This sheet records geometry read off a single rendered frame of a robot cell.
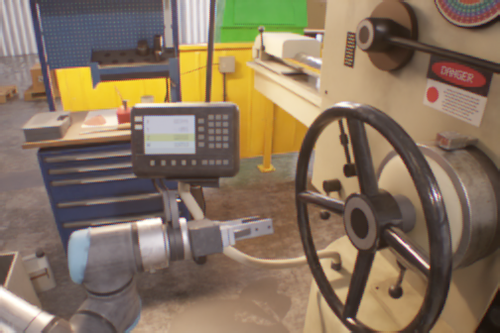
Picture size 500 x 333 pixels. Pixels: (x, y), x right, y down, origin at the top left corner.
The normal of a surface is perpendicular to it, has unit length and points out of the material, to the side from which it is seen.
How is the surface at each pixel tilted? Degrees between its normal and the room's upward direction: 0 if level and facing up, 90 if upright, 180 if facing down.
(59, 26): 90
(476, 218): 66
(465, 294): 90
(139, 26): 90
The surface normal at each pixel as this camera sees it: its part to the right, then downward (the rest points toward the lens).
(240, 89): 0.32, 0.44
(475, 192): 0.25, -0.29
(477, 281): -0.95, 0.13
